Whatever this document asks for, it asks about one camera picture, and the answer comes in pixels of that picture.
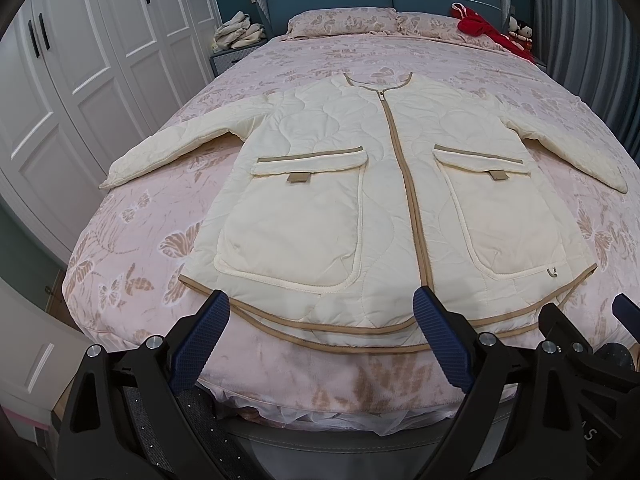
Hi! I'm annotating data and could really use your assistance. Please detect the cream quilted jacket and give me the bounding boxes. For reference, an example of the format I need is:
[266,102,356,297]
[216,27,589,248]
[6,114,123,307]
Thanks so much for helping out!
[104,75,628,353]

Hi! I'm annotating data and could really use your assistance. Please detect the pile of cream clothes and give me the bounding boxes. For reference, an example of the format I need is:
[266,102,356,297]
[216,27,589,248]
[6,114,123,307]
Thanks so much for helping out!
[212,11,266,52]

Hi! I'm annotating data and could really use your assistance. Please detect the white drawer cabinet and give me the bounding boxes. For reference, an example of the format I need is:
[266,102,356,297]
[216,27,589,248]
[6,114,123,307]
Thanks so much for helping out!
[0,283,90,442]

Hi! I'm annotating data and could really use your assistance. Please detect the grey blue curtain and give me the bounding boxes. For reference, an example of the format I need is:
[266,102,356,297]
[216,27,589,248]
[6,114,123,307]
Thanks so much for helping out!
[534,0,639,160]

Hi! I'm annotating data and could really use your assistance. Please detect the small plush dolls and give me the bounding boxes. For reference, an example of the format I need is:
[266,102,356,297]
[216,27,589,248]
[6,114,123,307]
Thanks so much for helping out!
[506,14,533,51]

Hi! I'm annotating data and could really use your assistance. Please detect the red garment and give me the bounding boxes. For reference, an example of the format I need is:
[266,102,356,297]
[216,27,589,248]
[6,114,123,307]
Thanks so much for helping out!
[450,2,535,62]

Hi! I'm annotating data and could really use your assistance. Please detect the right pink floral pillow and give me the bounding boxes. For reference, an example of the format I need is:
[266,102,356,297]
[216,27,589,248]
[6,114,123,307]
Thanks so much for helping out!
[397,12,506,51]

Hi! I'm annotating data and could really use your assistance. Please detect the pink floral pillow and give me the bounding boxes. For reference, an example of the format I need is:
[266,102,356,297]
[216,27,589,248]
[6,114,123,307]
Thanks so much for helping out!
[397,12,506,51]
[286,6,398,39]

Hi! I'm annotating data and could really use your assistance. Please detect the white wardrobe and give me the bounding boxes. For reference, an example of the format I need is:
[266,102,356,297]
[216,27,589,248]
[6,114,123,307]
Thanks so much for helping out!
[1,0,221,261]

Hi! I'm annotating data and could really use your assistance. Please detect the grey bedside table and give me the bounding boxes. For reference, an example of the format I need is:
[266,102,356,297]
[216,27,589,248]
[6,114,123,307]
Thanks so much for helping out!
[209,40,266,77]

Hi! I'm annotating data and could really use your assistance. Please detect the left pink floral pillow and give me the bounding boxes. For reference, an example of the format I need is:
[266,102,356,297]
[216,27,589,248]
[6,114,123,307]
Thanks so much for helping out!
[286,6,398,39]

